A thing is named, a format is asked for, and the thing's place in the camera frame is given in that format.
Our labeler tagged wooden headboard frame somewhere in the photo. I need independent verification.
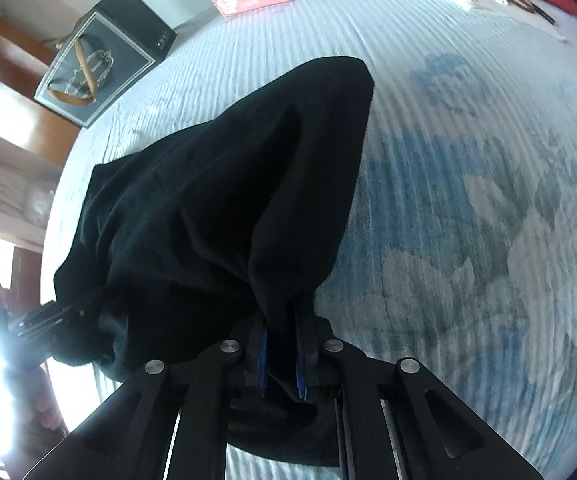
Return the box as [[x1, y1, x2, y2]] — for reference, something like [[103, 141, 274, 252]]
[[0, 18, 80, 167]]

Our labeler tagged dark green gift box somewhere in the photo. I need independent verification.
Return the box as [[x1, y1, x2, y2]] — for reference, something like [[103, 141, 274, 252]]
[[34, 0, 177, 128]]

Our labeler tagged light blue bed sheet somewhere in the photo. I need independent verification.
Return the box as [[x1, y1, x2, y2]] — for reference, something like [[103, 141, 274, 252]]
[[41, 0, 577, 479]]

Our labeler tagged black printed t-shirt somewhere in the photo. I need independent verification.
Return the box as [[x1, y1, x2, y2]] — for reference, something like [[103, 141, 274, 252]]
[[53, 58, 374, 467]]

